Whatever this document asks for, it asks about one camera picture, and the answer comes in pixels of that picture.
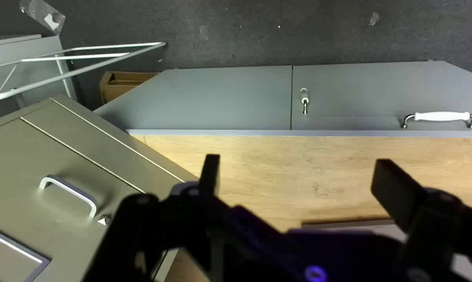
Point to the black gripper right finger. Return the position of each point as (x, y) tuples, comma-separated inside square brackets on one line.
[(440, 228)]

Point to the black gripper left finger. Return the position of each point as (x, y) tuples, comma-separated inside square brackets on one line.
[(157, 235)]

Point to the beige metal file cabinet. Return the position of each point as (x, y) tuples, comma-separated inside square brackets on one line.
[(88, 138)]

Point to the grey cabinet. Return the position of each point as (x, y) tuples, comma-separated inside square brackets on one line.
[(209, 98)]

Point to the beige drawer with empty label holder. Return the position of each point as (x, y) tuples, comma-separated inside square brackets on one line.
[(16, 172)]

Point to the silver cabinet lock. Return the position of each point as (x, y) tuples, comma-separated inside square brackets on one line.
[(305, 98)]

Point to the empty silver label holder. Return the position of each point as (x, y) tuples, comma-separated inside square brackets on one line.
[(37, 257)]

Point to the light wooden board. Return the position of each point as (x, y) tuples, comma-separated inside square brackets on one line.
[(299, 172)]

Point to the brown cardboard box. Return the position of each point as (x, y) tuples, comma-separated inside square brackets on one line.
[(121, 81)]

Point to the small white paper scrap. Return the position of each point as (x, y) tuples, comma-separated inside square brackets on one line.
[(374, 17)]

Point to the grey metal panel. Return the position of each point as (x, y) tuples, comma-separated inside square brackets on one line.
[(16, 55)]

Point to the clear plastic piece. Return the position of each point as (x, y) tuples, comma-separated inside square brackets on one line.
[(43, 14)]

